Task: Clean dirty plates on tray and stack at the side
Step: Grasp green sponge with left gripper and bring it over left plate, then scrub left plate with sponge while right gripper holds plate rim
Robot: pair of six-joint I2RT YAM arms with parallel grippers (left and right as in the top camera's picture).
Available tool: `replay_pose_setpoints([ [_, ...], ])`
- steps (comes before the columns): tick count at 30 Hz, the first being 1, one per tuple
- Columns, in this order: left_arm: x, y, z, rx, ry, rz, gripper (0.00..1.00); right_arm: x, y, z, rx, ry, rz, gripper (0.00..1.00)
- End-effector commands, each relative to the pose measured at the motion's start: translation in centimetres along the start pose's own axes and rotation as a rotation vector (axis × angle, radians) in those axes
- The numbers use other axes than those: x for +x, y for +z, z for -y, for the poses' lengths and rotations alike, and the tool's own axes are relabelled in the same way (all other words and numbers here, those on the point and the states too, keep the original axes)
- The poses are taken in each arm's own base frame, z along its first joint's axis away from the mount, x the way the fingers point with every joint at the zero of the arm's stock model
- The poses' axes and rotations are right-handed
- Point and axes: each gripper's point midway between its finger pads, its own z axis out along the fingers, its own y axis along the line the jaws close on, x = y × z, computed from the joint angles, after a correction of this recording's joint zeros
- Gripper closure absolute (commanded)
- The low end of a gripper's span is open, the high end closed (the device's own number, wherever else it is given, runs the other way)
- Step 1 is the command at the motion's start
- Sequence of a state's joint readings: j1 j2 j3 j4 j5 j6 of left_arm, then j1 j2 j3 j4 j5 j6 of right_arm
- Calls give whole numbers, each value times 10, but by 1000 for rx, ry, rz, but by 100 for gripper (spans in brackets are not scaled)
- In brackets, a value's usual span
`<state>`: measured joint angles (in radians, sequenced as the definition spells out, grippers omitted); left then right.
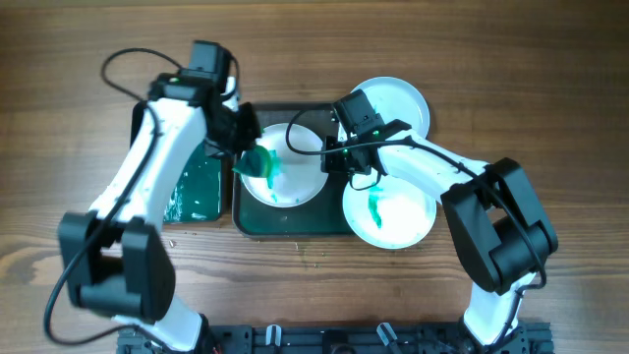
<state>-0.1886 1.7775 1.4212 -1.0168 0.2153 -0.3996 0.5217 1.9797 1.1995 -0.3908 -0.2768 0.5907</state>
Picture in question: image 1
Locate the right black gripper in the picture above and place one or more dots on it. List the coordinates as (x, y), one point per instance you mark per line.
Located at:
(330, 162)

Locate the small green water tray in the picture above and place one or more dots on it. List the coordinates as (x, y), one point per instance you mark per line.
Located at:
(179, 184)

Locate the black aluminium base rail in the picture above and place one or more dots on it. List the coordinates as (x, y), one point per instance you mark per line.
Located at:
(441, 338)

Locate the large dark serving tray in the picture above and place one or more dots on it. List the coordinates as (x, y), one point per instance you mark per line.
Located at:
(320, 216)

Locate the green yellow sponge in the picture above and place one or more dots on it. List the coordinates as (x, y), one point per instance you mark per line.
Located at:
(255, 162)

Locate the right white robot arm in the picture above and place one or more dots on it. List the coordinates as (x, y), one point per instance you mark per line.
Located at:
(500, 231)

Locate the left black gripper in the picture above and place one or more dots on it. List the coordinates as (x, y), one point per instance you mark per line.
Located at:
(247, 130)

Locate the white plate stained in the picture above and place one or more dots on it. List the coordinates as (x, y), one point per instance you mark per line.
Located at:
(396, 99)
(295, 178)
(389, 214)

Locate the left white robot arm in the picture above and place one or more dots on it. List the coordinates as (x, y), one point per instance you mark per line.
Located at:
(114, 261)

